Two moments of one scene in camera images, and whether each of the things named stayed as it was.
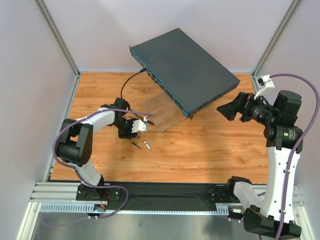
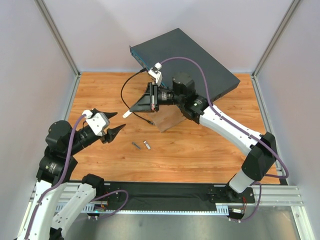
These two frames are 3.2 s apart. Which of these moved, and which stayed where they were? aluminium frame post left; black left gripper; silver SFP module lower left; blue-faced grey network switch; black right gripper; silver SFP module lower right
Moved: black right gripper; black left gripper
Stayed: silver SFP module lower left; blue-faced grey network switch; aluminium frame post left; silver SFP module lower right
